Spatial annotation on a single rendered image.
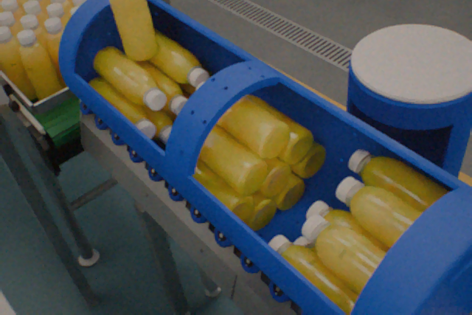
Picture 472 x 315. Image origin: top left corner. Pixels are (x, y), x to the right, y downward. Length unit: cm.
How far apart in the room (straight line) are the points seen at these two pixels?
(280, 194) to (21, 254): 159
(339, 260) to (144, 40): 60
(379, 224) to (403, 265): 14
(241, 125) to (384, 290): 36
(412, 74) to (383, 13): 218
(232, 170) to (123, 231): 147
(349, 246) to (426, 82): 53
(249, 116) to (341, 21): 246
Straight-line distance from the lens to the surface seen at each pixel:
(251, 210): 94
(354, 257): 77
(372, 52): 128
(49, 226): 179
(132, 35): 112
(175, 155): 90
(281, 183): 97
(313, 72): 292
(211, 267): 110
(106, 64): 117
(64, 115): 146
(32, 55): 143
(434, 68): 125
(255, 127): 88
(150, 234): 161
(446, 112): 120
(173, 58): 114
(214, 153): 91
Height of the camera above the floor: 178
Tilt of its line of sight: 44 degrees down
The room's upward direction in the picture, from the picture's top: 8 degrees counter-clockwise
